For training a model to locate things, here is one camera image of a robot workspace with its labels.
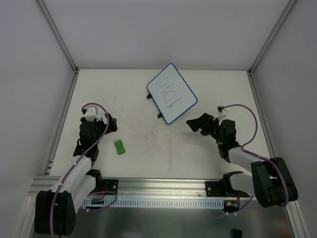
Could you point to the green bone-shaped eraser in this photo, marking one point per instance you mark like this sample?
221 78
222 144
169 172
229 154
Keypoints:
119 147

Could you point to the left aluminium frame post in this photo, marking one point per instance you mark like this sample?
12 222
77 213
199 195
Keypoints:
48 17

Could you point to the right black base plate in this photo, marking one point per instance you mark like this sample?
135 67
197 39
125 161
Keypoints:
215 189

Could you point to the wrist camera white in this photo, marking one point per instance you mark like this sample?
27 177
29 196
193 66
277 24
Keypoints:
221 113
91 111

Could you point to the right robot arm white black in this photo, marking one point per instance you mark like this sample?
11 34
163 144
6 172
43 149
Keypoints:
269 180

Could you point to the aluminium frame post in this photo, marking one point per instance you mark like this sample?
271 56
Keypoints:
286 11
48 17

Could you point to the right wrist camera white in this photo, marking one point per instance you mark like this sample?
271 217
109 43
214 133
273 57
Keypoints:
221 113

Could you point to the white slotted cable duct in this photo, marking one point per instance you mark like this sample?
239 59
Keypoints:
201 203

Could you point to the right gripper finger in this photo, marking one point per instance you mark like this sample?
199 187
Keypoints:
199 123
209 130

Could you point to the black object bottom edge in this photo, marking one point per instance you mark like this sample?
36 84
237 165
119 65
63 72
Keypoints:
236 233

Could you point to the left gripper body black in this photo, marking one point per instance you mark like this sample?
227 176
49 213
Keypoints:
104 123

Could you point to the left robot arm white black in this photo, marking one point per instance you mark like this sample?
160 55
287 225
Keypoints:
56 209

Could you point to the blue framed whiteboard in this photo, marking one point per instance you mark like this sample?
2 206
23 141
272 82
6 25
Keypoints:
171 94

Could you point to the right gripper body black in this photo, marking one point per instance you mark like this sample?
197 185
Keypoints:
206 124

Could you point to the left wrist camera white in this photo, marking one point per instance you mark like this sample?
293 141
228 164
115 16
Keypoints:
91 111

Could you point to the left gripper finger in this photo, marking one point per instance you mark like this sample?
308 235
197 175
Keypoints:
111 122
93 119

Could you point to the right aluminium frame post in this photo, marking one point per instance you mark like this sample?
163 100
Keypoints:
286 11

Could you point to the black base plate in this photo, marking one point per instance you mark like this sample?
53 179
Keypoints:
110 185
215 189

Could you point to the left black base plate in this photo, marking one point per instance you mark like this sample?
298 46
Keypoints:
110 185

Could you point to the aluminium mounting rail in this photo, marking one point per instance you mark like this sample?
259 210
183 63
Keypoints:
127 187

